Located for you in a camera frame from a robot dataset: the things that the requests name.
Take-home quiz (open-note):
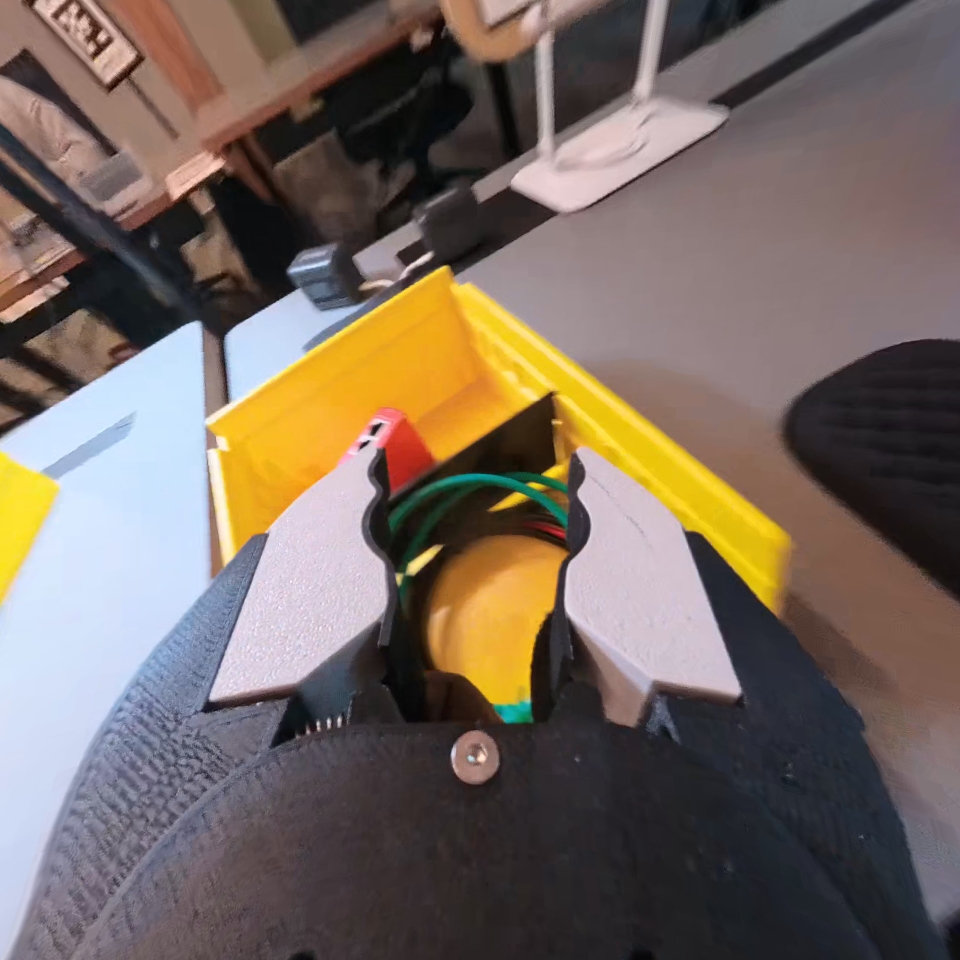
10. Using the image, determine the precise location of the yellow plastic bin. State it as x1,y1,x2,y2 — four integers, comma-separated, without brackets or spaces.
205,264,794,721
0,448,61,607

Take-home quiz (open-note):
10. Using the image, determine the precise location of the thin white cable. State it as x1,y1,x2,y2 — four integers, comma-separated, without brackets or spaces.
358,251,438,295

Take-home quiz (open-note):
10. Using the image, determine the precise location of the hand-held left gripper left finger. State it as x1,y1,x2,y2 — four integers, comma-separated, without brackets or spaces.
207,447,401,712

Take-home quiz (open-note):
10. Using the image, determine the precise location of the white lamp stand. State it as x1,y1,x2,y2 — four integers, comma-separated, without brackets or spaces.
510,0,731,216

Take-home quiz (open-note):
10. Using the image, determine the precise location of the black honeycomb padded rest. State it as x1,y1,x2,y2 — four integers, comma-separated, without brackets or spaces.
782,339,960,603

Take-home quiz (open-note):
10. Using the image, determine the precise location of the black framed tag sign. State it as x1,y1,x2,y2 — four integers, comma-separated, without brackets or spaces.
27,0,146,93

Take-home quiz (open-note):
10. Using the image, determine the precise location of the black bin divider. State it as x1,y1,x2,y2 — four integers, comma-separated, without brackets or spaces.
388,391,561,519

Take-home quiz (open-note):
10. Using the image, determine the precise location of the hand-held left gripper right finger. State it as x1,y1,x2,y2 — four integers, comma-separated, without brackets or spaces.
562,447,745,729

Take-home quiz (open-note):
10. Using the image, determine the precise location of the grey power adapter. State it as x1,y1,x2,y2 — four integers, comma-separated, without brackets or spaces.
410,185,483,264
286,241,364,312

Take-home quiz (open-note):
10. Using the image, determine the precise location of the red metal adapter box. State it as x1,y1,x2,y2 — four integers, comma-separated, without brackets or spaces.
339,407,438,490

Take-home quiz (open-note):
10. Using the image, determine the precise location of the black cable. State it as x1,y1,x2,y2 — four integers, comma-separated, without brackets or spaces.
390,487,571,549

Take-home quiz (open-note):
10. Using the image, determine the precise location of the green cable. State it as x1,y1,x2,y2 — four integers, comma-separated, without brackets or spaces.
386,469,573,605

